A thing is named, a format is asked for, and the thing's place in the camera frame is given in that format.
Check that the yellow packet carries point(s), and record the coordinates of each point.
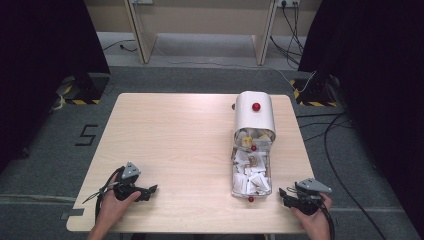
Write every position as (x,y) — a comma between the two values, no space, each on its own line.
(246,141)

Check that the clear plastic drawer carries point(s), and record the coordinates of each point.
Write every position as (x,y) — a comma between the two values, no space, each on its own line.
(235,186)

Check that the black stand base striped tape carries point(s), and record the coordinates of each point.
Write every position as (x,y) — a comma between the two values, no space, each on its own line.
(315,95)
(88,88)

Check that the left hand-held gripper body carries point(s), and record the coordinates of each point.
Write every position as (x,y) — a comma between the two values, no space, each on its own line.
(130,170)

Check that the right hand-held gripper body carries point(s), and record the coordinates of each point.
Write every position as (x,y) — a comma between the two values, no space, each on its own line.
(311,186)

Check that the white wall socket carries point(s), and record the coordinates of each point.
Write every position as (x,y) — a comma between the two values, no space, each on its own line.
(288,2)
(142,1)

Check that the red drawer knob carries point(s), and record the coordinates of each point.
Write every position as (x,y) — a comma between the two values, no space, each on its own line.
(251,199)
(253,148)

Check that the person's left hand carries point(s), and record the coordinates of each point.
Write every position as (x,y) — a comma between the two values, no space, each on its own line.
(111,208)

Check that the white box with red knob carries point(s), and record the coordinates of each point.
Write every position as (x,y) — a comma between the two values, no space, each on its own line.
(246,116)

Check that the person's right hand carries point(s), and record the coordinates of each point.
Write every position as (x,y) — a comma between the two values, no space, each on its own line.
(316,224)

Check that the pile of white paper packets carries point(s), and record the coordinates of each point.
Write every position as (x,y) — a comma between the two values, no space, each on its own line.
(251,176)

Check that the beige wooden desk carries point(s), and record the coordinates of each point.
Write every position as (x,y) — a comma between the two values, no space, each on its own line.
(146,43)

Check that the black curtain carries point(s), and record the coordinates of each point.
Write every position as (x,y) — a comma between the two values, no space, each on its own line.
(383,83)
(40,66)

